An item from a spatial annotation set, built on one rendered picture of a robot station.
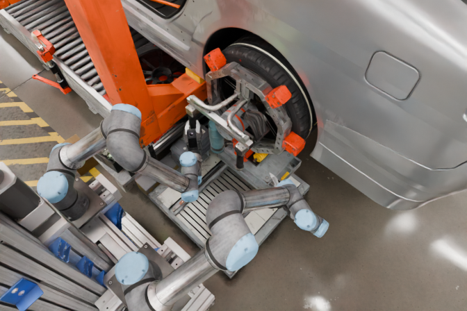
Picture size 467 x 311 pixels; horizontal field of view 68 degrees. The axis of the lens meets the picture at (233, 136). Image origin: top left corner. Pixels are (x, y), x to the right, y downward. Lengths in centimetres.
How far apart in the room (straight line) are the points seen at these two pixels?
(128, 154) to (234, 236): 49
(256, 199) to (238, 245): 24
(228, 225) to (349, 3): 80
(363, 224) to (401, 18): 170
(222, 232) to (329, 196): 162
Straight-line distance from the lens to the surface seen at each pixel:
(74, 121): 317
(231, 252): 108
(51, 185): 160
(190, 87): 222
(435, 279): 269
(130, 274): 135
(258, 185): 240
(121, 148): 129
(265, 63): 164
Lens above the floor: 232
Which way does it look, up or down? 56 degrees down
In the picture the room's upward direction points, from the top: straight up
